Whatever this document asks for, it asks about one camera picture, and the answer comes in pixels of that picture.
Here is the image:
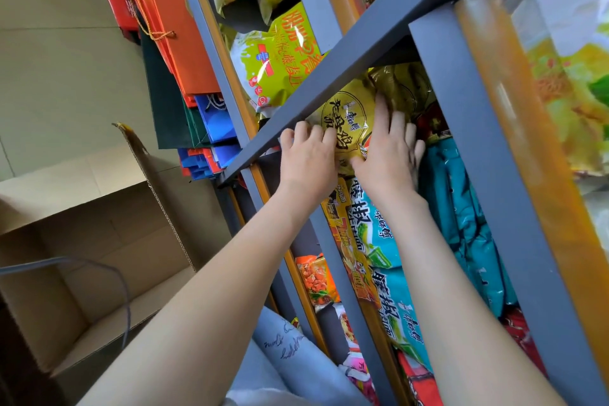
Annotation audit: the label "person's left hand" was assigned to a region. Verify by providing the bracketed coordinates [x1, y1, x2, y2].
[277, 121, 339, 211]

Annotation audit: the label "person's right hand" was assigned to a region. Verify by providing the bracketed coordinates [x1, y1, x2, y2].
[350, 94, 427, 211]

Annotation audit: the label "yellow noodle packets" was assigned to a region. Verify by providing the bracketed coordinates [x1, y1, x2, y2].
[308, 79, 381, 178]
[369, 62, 450, 145]

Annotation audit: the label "grey metal shelf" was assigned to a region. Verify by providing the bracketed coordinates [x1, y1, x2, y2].
[166, 0, 609, 406]

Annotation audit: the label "teal noodle packets row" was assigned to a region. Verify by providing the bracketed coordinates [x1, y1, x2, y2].
[347, 136, 520, 373]

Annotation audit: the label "cardboard box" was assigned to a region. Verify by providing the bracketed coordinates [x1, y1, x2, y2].
[0, 122, 234, 402]

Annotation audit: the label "person's left forearm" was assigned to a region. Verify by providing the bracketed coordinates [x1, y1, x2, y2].
[78, 181, 324, 406]

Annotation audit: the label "person's right forearm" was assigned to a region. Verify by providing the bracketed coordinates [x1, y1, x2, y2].
[380, 193, 567, 406]

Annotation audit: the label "row of blue gift bags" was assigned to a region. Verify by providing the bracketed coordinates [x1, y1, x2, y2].
[195, 94, 242, 169]

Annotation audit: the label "lime green snack bags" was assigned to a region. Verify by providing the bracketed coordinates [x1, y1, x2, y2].
[230, 2, 324, 112]

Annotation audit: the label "bunch of small gift bags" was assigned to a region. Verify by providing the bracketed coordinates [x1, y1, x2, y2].
[177, 147, 225, 181]

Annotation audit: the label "orange snack packets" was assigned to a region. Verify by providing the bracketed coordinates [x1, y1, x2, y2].
[296, 253, 341, 311]

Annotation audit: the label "dark green gift bag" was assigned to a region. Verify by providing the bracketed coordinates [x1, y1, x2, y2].
[140, 29, 210, 150]

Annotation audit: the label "large orange gift bag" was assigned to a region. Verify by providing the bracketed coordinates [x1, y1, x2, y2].
[107, 0, 221, 109]

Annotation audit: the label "row of yellow snack bags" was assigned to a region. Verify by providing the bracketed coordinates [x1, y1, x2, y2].
[504, 0, 609, 249]

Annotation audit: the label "pink snack packet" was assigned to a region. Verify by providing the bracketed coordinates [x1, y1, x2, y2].
[332, 303, 381, 406]

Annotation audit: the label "stack of red packets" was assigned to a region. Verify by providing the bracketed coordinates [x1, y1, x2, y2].
[397, 308, 548, 406]

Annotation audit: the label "grey cable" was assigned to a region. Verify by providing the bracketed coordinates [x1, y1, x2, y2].
[0, 256, 132, 350]

